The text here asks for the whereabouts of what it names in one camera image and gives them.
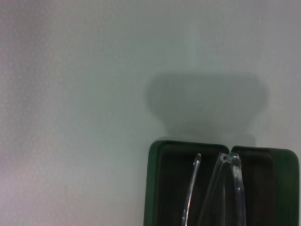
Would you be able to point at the green glasses case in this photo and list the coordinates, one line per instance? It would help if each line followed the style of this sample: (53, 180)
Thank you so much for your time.
(169, 188)

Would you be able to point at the clear plastic glasses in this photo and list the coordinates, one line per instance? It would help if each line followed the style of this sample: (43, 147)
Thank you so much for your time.
(237, 179)

